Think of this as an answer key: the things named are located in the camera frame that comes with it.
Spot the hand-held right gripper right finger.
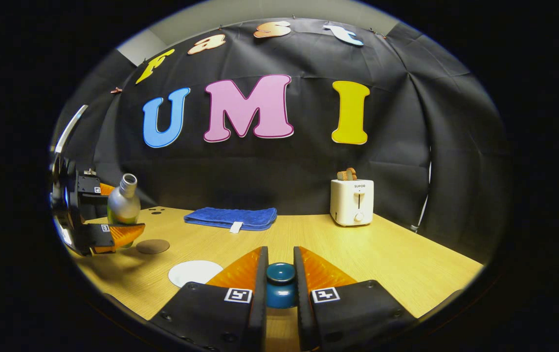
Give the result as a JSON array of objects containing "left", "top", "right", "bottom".
[{"left": 293, "top": 246, "right": 417, "bottom": 352}]

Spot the round brown coaster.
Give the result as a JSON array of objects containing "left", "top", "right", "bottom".
[{"left": 136, "top": 239, "right": 170, "bottom": 255}]

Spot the folded blue towel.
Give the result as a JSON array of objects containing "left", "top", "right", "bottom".
[{"left": 184, "top": 207, "right": 278, "bottom": 232}]

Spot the white toaster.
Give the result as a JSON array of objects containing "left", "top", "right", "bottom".
[{"left": 330, "top": 179, "right": 375, "bottom": 227}]

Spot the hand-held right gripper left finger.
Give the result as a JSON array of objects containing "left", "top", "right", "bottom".
[{"left": 150, "top": 246, "right": 269, "bottom": 352}]

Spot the black backdrop cloth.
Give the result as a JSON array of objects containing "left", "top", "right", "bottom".
[{"left": 52, "top": 19, "right": 510, "bottom": 262}]

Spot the green label silver water bottle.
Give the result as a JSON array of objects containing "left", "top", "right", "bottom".
[{"left": 107, "top": 173, "right": 141, "bottom": 248}]

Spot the teal ceramic teacup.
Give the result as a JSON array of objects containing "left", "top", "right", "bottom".
[{"left": 168, "top": 260, "right": 224, "bottom": 288}]

